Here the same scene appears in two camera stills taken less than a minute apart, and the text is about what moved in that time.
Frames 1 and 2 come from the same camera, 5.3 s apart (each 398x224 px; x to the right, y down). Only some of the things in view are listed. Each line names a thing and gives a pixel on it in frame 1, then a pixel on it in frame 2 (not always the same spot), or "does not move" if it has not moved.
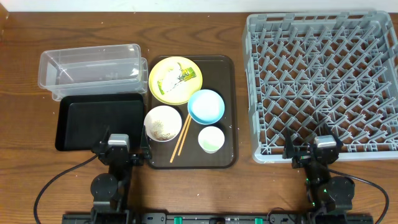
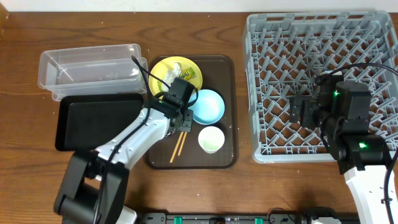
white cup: x=211 y=139 does not move
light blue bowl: x=206 y=106 does not move
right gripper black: x=313 y=159 -> x=303 y=109
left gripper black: x=146 y=154 -> x=189 y=123
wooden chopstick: x=185 y=135 does not move
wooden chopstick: x=180 y=139 does not move
